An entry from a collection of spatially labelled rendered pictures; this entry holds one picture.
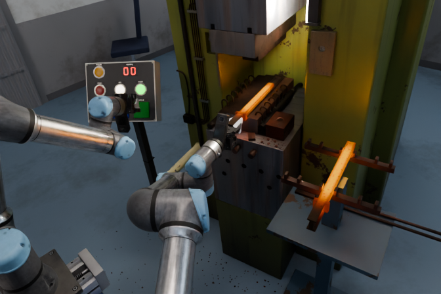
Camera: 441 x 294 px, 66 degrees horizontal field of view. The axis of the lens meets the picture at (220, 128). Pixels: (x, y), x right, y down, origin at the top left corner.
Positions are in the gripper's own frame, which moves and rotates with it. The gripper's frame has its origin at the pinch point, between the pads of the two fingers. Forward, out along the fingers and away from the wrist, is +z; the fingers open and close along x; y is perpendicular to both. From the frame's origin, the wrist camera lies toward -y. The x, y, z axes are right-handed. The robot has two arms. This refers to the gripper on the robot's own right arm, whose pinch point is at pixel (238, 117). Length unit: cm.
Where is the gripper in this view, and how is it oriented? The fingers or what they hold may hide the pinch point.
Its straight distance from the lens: 147.1
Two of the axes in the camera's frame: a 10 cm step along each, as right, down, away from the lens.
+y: 0.9, 8.2, 5.6
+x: 8.5, 2.3, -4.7
